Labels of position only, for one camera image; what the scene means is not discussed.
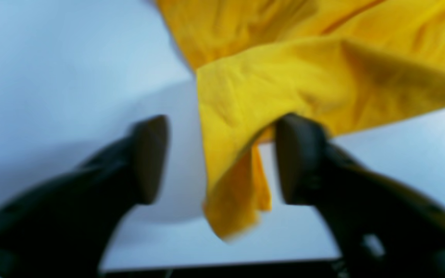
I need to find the yellow t-shirt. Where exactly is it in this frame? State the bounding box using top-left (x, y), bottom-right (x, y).
top-left (156, 0), bottom-right (445, 241)

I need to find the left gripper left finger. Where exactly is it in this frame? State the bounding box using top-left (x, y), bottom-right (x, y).
top-left (0, 115), bottom-right (169, 278)

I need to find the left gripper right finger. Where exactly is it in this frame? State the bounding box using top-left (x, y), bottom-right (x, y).
top-left (275, 114), bottom-right (445, 278)

